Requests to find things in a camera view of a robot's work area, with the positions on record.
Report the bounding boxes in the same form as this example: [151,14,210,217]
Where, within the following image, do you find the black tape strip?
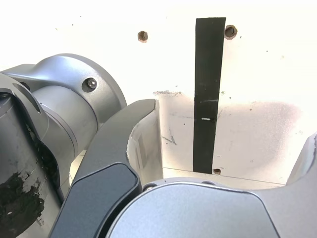
[193,17,227,174]

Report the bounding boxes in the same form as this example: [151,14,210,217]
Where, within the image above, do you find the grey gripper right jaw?
[106,132,317,238]

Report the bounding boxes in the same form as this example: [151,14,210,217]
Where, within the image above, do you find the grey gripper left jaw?
[49,98,164,238]

